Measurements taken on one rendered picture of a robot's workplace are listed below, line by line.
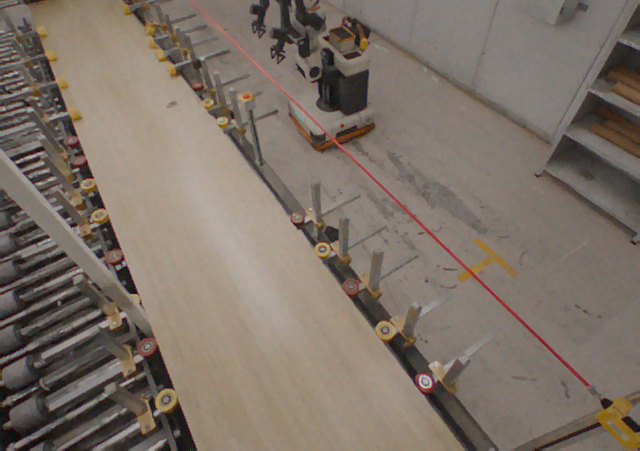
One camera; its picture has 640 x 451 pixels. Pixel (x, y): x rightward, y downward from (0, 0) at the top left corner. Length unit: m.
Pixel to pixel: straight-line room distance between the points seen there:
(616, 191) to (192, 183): 3.21
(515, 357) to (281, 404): 1.69
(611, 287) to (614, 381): 0.68
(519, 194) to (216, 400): 2.90
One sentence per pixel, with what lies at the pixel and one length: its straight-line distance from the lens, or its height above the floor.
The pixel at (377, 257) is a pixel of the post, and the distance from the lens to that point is 1.64.
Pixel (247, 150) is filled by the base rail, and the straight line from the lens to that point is 2.82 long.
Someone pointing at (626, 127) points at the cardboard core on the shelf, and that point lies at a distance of 3.74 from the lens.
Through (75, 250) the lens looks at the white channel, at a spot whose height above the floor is 1.49.
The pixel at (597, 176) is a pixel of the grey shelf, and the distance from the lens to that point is 3.97.
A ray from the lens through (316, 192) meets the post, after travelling 1.94.
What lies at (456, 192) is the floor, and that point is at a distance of 3.56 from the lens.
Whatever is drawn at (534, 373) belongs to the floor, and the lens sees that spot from 2.92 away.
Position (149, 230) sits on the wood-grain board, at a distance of 2.26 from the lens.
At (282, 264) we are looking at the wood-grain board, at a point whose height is 0.90.
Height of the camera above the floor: 2.53
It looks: 51 degrees down
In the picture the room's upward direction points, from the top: 3 degrees counter-clockwise
